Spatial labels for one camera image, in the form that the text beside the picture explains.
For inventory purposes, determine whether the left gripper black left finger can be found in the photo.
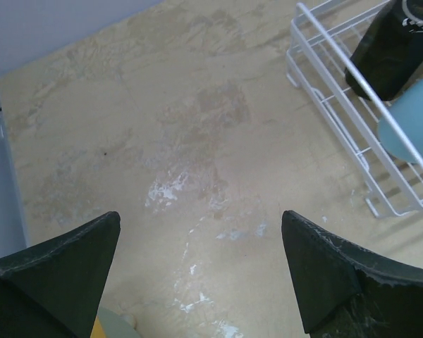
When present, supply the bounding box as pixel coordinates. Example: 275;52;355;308
0;211;121;337

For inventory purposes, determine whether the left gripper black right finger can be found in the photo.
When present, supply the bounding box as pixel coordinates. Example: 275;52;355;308
281;211;423;337

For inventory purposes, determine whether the light blue ceramic mug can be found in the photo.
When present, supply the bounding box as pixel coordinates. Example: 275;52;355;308
377;79;423;163

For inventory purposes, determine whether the black hexagonal ceramic mug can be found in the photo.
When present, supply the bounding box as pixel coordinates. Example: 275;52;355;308
350;1;423;101

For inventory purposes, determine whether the white wire dish rack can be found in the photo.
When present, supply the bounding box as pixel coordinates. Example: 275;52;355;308
286;1;423;218

